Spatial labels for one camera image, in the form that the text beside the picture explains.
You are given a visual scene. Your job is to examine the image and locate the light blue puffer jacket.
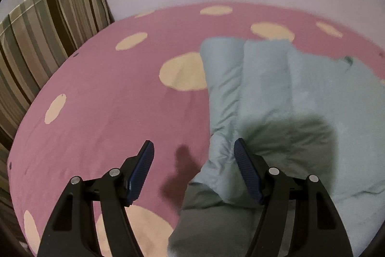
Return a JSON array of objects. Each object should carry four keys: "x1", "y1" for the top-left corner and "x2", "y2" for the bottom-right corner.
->
[{"x1": 168, "y1": 37, "x2": 384, "y2": 256}]

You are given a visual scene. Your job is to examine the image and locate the pink polka dot bedsheet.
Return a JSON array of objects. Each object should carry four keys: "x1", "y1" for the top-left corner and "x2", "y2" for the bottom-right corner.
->
[{"x1": 8, "y1": 3, "x2": 384, "y2": 256}]

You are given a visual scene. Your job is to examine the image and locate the striped fabric headboard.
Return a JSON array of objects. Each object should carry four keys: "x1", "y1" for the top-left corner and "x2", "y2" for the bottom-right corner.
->
[{"x1": 1, "y1": 0, "x2": 113, "y2": 211}]

